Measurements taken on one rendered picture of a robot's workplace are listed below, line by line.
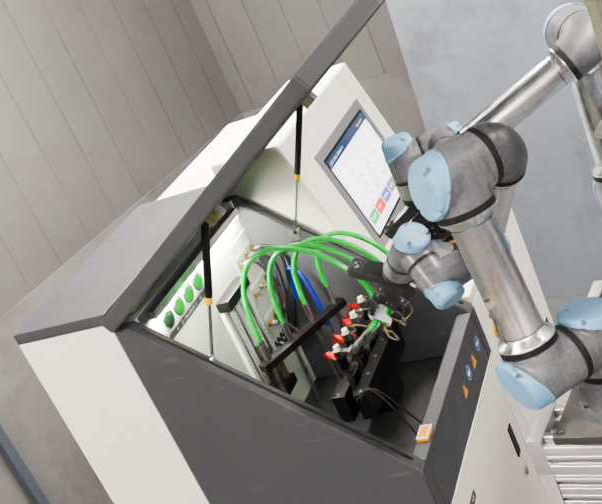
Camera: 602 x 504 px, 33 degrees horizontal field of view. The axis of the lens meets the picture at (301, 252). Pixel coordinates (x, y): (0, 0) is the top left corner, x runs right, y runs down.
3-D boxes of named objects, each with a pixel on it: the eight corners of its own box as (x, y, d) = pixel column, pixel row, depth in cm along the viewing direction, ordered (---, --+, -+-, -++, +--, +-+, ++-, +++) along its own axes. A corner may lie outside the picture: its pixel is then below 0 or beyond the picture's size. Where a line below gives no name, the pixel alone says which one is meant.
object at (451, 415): (449, 513, 233) (425, 459, 227) (432, 514, 235) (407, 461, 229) (489, 359, 283) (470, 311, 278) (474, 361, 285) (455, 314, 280)
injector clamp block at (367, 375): (387, 439, 262) (365, 392, 256) (352, 444, 266) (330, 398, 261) (414, 363, 290) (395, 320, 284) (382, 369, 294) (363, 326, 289)
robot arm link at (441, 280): (482, 275, 214) (450, 238, 218) (440, 302, 211) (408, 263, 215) (476, 291, 221) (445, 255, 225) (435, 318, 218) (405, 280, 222)
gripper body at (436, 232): (449, 240, 243) (432, 196, 238) (416, 248, 246) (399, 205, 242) (455, 225, 249) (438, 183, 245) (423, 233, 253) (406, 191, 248)
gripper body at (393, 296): (399, 320, 236) (411, 293, 226) (367, 303, 238) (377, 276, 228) (412, 296, 241) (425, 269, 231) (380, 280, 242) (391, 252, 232)
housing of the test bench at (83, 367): (348, 755, 284) (103, 314, 230) (262, 753, 296) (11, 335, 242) (442, 437, 398) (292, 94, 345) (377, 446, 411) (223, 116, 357)
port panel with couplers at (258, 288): (282, 341, 286) (237, 248, 275) (272, 343, 287) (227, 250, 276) (296, 316, 296) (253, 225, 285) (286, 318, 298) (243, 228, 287)
